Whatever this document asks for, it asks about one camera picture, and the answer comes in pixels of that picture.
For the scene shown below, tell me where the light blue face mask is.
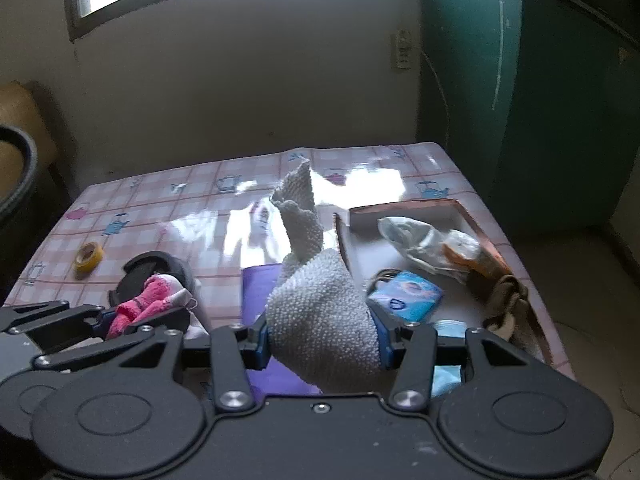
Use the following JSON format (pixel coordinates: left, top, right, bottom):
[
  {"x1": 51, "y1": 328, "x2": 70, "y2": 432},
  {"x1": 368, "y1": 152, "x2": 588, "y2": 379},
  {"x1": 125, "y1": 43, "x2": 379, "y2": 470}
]
[{"x1": 431, "y1": 320, "x2": 469, "y2": 399}]

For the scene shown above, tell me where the black round lid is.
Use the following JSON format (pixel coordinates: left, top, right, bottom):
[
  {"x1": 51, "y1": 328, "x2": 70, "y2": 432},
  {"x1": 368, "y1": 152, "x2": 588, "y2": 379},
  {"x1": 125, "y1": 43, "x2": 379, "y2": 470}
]
[{"x1": 116, "y1": 251, "x2": 197, "y2": 312}]

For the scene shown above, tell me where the white knitted towel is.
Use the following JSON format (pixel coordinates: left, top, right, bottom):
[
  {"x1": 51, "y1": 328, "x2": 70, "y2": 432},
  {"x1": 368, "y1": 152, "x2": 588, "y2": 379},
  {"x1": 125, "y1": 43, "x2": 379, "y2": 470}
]
[{"x1": 265, "y1": 157, "x2": 382, "y2": 393}]

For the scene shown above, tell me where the white cloth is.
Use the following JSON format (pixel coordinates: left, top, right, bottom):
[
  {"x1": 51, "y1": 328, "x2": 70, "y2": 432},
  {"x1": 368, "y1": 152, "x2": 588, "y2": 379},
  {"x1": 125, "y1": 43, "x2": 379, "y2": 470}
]
[{"x1": 377, "y1": 216, "x2": 482, "y2": 286}]

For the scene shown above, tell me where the orange and white tissue packet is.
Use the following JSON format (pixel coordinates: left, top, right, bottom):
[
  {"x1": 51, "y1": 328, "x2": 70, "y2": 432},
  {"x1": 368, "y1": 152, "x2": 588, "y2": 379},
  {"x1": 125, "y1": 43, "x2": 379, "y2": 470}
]
[{"x1": 444, "y1": 230, "x2": 514, "y2": 279}]

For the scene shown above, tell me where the cardboard box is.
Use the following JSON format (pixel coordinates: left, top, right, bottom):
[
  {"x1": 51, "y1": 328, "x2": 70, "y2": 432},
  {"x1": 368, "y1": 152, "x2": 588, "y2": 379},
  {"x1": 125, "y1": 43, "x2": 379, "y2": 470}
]
[{"x1": 332, "y1": 199, "x2": 557, "y2": 365}]

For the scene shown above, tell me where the purple cloth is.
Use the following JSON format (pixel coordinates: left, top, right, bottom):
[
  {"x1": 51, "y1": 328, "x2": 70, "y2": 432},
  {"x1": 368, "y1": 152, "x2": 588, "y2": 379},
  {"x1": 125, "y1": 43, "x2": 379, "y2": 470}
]
[{"x1": 241, "y1": 264, "x2": 322, "y2": 397}]

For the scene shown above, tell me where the black round bucket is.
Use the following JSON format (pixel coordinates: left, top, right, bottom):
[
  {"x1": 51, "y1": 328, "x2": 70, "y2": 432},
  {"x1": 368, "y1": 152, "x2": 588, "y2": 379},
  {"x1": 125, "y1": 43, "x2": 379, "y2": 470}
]
[{"x1": 0, "y1": 125, "x2": 42, "y2": 222}]

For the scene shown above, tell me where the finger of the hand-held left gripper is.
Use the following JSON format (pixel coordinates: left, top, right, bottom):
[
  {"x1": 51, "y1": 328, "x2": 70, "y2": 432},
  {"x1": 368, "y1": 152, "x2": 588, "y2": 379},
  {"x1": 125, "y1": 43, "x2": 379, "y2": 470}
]
[
  {"x1": 32, "y1": 307, "x2": 193, "y2": 372},
  {"x1": 0, "y1": 300, "x2": 119, "y2": 337}
]

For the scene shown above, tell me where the green cabinet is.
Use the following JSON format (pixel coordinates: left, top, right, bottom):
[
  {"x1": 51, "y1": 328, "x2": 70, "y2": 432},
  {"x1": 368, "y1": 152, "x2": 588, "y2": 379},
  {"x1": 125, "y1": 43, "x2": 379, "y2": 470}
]
[{"x1": 417, "y1": 0, "x2": 640, "y2": 242}]

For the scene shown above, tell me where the blue tissue packet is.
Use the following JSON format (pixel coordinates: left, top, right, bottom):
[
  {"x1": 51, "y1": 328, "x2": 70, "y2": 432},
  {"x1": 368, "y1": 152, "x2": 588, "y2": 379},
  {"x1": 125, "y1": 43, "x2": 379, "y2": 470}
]
[{"x1": 366, "y1": 270, "x2": 445, "y2": 322}]

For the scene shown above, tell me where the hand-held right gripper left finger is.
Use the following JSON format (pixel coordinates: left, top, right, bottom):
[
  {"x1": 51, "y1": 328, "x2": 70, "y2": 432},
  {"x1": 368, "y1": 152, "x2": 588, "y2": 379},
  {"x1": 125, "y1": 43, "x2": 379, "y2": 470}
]
[{"x1": 117, "y1": 312, "x2": 273, "y2": 413}]

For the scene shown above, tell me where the brown cloth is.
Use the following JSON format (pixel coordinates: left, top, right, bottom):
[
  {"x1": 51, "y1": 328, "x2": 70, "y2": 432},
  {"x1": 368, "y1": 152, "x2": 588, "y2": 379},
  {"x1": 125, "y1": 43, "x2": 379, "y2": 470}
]
[{"x1": 482, "y1": 275, "x2": 544, "y2": 359}]

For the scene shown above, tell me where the yellow tape roll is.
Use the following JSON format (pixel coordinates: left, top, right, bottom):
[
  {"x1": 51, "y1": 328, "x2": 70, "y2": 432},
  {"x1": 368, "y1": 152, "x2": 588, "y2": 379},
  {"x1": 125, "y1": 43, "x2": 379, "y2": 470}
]
[{"x1": 74, "y1": 241, "x2": 105, "y2": 275}]

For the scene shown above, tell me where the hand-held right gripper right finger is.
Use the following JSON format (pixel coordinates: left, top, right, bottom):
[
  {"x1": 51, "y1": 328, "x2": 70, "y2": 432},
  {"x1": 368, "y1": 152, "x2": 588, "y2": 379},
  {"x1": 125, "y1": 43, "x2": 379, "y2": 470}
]
[{"x1": 372, "y1": 310, "x2": 533, "y2": 413}]

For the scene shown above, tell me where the white wire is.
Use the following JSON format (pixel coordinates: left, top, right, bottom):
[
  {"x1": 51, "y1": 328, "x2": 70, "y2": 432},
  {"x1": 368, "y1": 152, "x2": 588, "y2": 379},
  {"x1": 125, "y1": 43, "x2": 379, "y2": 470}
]
[{"x1": 411, "y1": 0, "x2": 452, "y2": 144}]

